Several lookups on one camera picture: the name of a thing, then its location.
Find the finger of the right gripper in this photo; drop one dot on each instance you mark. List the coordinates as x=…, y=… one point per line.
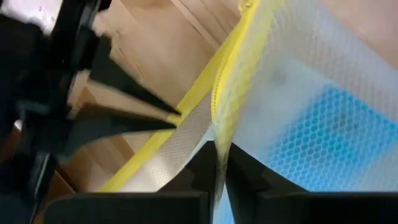
x=124, y=81
x=109, y=127

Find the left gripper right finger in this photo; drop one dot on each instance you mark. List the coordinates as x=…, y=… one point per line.
x=248, y=180

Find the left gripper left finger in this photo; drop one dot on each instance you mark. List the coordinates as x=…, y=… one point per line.
x=199, y=177

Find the blue packet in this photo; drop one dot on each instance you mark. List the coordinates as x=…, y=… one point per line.
x=335, y=133

